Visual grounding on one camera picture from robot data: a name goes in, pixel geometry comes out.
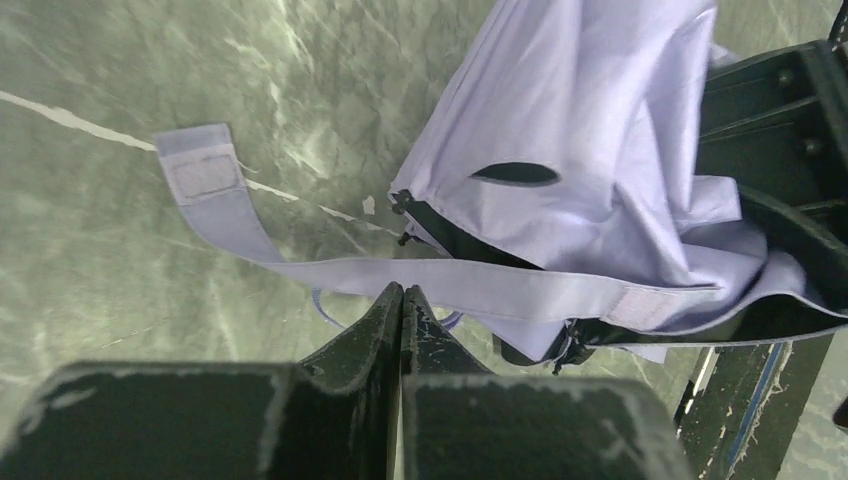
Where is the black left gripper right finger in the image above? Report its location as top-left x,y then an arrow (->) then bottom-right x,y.
400,287 -> 692,479

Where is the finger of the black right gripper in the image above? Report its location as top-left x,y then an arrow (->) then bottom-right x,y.
674,335 -> 833,479

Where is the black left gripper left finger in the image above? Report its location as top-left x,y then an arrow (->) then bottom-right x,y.
1,283 -> 404,479

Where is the lilac folding umbrella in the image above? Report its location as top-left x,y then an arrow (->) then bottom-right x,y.
154,1 -> 847,364

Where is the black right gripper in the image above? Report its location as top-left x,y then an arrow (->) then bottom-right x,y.
697,1 -> 847,312

